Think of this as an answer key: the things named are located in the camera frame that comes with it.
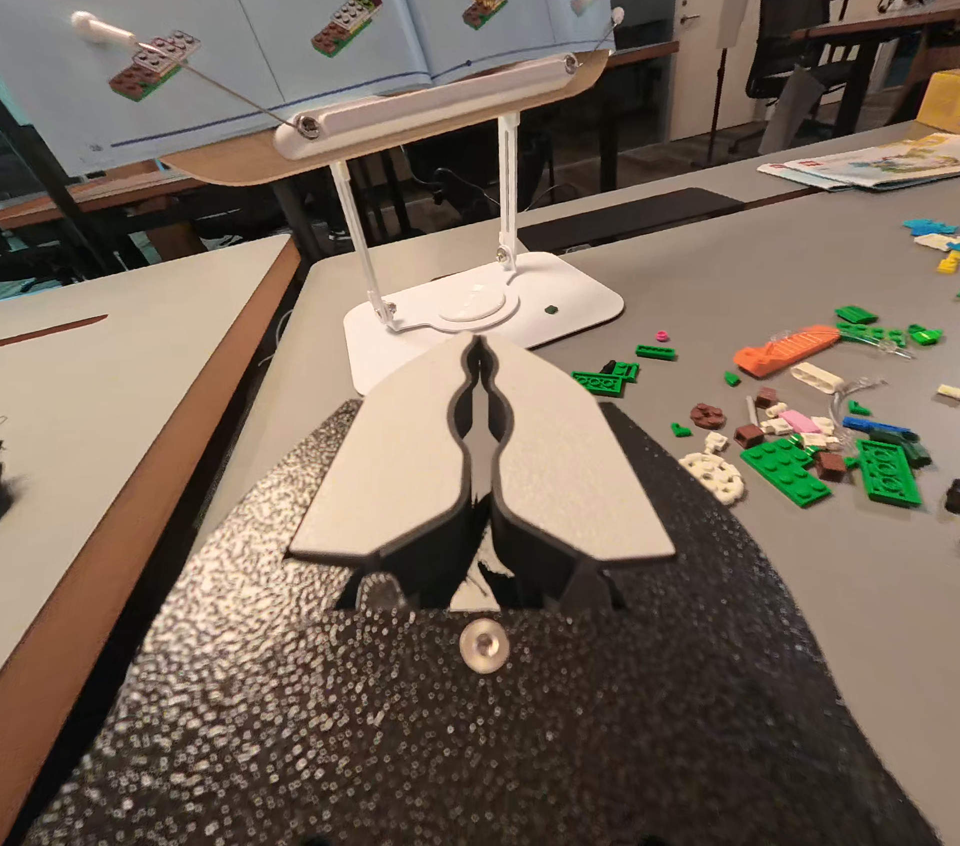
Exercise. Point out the pile of green brown lego pieces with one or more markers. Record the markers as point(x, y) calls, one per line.
point(784, 463)

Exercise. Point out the wooden desk with black legs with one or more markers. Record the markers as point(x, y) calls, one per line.
point(885, 24)

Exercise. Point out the white wooden book stand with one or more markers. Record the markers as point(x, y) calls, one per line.
point(420, 110)

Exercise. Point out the black rectangular mat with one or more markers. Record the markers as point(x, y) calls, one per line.
point(630, 219)

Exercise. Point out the orange brick separator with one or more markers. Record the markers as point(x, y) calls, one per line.
point(780, 354)

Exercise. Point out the black office chair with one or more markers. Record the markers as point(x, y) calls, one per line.
point(795, 28)

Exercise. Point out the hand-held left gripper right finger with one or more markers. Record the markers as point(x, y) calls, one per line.
point(577, 471)

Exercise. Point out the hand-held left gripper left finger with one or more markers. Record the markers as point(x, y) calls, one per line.
point(390, 456)

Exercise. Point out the yellow box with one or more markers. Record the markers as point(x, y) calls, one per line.
point(943, 103)

